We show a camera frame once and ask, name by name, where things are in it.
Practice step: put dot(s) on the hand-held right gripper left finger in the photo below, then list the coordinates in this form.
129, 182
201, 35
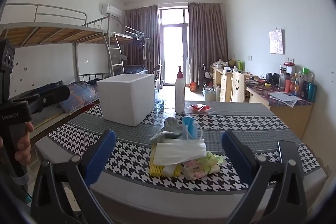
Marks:
101, 153

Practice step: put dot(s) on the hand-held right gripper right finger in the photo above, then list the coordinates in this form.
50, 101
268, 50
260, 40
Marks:
236, 155

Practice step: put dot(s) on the white air conditioner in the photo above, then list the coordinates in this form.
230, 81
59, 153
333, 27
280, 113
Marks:
111, 9

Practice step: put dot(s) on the yellow ridged sponge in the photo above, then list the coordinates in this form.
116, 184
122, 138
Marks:
157, 170

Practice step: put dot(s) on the white bucket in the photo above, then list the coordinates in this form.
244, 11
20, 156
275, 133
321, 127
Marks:
209, 95

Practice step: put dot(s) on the white plastic bag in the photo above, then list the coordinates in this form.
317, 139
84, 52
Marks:
178, 151

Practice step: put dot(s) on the wooden smiley face chair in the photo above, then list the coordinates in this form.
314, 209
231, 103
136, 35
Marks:
237, 87

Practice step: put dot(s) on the dark blue bedding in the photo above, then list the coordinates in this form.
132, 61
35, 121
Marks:
135, 69

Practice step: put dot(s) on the clear blue water bottle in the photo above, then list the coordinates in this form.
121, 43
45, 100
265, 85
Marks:
159, 100

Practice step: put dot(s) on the pink cartoon wall poster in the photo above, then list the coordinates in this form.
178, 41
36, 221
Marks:
276, 41

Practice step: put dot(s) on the grey sock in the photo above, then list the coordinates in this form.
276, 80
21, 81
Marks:
172, 125

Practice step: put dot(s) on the row of toiletry bottles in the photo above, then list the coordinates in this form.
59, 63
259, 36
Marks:
304, 85

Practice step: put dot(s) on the dark thermos flask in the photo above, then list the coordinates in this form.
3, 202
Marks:
282, 77

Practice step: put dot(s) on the orange box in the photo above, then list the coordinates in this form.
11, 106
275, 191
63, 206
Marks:
193, 86

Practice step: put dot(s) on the black folding chair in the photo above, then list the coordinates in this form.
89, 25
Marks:
158, 74

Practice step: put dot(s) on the white wall socket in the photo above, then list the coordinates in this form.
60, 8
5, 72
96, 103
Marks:
290, 60

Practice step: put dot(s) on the blue plaid quilt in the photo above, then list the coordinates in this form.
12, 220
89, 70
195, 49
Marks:
81, 94

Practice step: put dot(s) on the glass balcony door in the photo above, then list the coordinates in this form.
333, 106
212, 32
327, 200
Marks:
173, 50

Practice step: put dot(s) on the wooden desk with patterned cover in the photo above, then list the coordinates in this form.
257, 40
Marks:
286, 119

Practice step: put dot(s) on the large metal bunk bed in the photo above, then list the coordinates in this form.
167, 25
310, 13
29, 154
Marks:
52, 29

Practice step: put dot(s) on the white foam box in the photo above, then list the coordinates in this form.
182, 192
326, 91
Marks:
123, 98

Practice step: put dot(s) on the small metal bunk bed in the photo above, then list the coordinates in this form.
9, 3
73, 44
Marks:
123, 36

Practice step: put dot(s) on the black trolley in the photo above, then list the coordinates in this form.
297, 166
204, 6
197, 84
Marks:
202, 77

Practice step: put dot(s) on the person's left hand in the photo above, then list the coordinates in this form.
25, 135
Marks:
24, 144

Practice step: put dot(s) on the printed papers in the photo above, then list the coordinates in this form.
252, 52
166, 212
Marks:
284, 98

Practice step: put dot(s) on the houndstooth tablecloth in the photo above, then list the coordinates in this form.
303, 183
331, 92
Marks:
236, 121

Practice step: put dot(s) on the white lotion pump bottle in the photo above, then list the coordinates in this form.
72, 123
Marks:
179, 95

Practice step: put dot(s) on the dark smartphone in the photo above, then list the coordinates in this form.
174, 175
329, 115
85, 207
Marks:
287, 149

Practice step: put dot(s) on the blue face mask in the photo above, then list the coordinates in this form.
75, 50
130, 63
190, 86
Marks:
189, 125

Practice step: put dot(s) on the red snack packet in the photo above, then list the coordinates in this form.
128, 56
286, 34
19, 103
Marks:
199, 108

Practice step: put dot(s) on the green packet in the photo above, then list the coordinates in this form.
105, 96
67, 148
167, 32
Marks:
240, 65

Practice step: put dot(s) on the dark hanging clothes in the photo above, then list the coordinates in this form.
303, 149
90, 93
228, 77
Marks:
139, 44

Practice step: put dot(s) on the wooden desk with drawers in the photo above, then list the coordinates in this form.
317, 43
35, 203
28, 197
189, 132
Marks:
225, 85

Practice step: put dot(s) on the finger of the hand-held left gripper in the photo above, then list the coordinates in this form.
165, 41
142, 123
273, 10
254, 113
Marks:
55, 94

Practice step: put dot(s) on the brown curtain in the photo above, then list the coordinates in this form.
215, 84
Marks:
207, 37
136, 27

